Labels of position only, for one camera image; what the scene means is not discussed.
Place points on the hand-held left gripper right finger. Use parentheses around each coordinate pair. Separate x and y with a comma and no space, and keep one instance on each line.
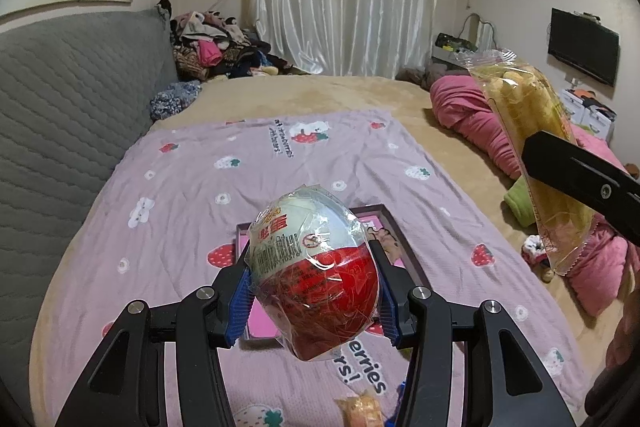
(387,322)

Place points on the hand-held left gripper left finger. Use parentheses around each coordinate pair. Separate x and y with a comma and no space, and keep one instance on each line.
(239,302)

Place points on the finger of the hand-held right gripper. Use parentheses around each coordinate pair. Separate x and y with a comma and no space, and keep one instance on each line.
(575,169)

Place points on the shallow purple cardboard box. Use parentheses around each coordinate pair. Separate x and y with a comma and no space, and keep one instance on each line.
(410,252)

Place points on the red and white toy egg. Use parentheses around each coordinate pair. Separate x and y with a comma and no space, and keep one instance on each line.
(310,267)

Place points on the yellow snack packet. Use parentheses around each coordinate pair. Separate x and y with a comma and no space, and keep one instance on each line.
(525,107)

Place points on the person's right forearm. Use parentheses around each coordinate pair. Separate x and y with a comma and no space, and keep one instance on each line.
(620,347)

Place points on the white storage box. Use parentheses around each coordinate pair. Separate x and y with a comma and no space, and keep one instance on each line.
(600,124)
(575,104)

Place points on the green cloth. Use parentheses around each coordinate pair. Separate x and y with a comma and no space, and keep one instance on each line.
(517,204)

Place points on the small plush toy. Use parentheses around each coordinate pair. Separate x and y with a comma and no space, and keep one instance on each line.
(537,254)

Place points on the small orange pastry packet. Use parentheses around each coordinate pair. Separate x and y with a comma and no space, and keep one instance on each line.
(360,412)

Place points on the pink duvet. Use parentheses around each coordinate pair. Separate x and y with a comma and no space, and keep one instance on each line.
(465,112)

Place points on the purple strawberry printed blanket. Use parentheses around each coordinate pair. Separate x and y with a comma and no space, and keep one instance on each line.
(175,187)

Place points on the arched mirror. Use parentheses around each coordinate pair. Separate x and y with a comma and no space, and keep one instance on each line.
(477,32)

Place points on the dark green case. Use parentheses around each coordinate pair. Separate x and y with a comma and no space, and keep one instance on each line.
(450,42)

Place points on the blue floral cloth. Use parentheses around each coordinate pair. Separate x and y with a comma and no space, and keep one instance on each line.
(172,102)

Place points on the pile of clothes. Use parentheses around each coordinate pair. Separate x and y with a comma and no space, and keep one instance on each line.
(215,52)

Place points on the grey quilted headboard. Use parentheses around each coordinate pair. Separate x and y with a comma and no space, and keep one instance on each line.
(65,107)

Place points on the black wall television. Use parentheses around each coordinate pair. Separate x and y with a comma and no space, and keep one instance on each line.
(582,47)

